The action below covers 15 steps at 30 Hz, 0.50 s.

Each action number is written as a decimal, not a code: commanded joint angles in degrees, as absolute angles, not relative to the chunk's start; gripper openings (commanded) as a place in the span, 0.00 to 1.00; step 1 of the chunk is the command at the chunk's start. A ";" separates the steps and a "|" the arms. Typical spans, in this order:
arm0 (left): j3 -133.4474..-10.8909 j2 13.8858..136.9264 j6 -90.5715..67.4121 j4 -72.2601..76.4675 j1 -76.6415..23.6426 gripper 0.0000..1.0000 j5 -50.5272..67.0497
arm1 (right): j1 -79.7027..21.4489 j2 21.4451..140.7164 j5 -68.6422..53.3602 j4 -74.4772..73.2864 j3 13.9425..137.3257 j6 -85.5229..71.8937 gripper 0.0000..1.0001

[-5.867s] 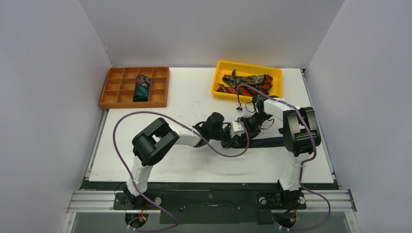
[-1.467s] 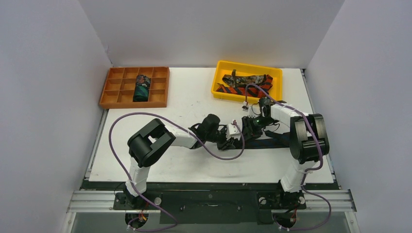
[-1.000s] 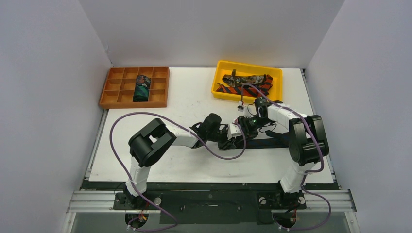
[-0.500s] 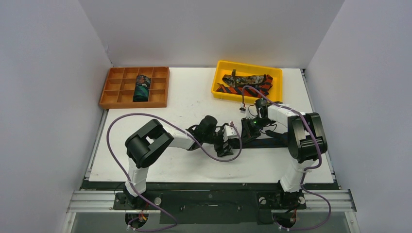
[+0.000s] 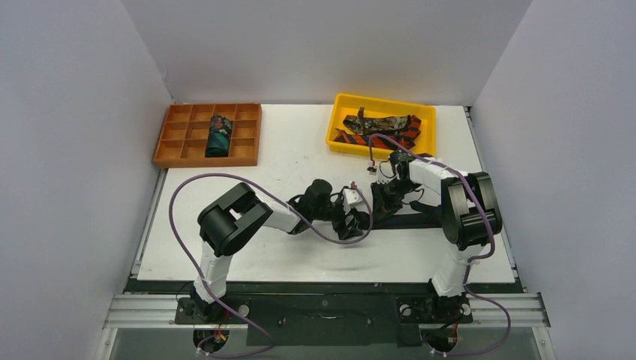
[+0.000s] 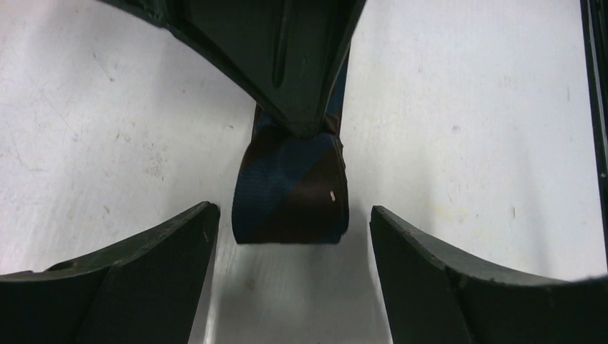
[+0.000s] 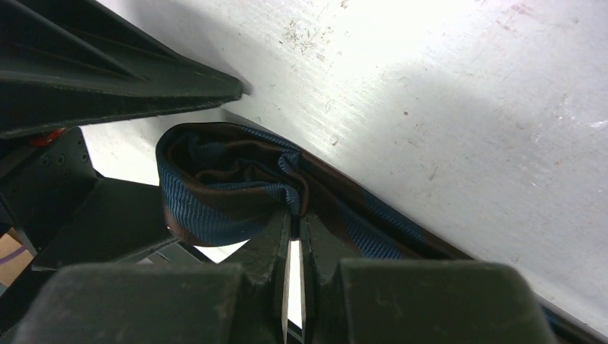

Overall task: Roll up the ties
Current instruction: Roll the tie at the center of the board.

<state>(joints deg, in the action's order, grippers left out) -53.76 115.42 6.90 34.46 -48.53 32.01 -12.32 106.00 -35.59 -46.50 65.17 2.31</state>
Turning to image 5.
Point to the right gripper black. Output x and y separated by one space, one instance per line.
387 197

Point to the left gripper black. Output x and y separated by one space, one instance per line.
343 230

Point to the navy striped tie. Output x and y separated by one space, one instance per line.
425 217

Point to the yellow plastic tray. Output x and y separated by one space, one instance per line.
349 104

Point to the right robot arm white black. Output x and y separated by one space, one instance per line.
468 214

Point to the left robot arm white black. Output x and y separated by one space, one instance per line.
230 222

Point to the orange black striped tie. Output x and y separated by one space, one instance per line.
406 138

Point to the rolled green patterned tie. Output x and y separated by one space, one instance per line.
219 134

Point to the orange wooden divider tray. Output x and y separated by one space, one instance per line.
185 130

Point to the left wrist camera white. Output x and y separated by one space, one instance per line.
353 199

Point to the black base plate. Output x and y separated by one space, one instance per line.
325 314

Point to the aluminium frame rail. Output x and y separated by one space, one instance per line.
526 310

